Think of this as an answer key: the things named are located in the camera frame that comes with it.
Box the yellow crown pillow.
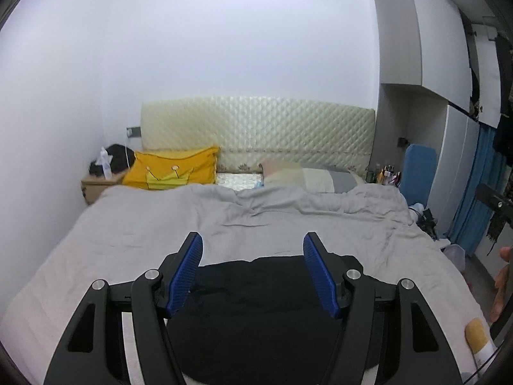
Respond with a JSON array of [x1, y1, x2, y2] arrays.
[[122, 146, 219, 190]]

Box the grey striped pillow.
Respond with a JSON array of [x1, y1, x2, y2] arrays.
[[260, 160, 365, 194]]

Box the black padded jacket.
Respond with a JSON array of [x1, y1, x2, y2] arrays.
[[167, 255, 341, 384]]

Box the blue cushion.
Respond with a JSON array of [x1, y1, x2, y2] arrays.
[[399, 144, 437, 206]]

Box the grey wall socket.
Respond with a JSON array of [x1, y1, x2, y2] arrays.
[[126, 126, 142, 138]]

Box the black bag on nightstand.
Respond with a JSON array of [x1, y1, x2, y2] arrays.
[[89, 143, 135, 176]]

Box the cream quilted headboard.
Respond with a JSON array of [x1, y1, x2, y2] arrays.
[[140, 97, 376, 175]]

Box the patterned bed sheet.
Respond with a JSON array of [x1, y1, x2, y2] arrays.
[[216, 172, 264, 191]]

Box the bottles on right nightstand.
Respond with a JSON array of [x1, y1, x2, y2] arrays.
[[364, 163, 402, 187]]

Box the blue curtain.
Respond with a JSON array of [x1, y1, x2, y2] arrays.
[[447, 124, 506, 255]]

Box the yellow and white sock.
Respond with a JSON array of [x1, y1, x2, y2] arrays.
[[464, 318, 496, 369]]

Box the person's right hand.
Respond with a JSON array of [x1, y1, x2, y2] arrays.
[[491, 247, 512, 322]]

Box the white wardrobe cabinet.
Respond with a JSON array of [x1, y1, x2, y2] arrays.
[[370, 0, 501, 232]]

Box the grey bed cover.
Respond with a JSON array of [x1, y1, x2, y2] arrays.
[[1, 184, 483, 384]]

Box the wooden bedside table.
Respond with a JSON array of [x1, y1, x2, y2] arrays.
[[81, 169, 128, 205]]

